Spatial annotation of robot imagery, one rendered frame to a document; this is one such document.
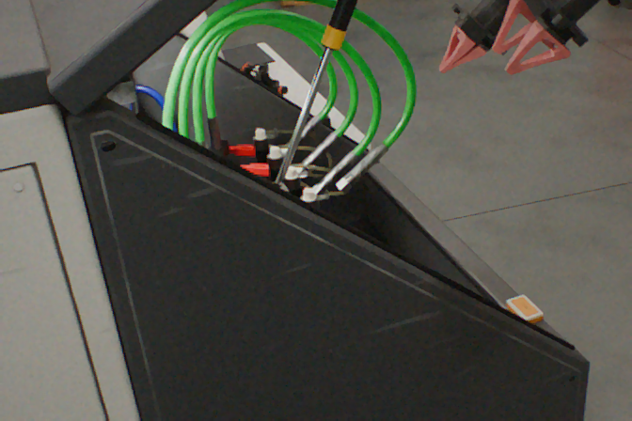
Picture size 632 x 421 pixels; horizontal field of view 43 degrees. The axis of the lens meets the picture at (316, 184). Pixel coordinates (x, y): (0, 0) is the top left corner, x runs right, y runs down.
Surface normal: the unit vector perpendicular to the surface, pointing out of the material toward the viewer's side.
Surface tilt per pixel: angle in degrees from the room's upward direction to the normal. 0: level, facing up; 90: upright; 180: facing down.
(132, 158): 90
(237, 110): 90
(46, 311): 90
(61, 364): 90
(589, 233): 0
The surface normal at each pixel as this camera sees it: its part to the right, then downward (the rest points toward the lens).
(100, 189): 0.36, 0.43
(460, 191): -0.08, -0.87
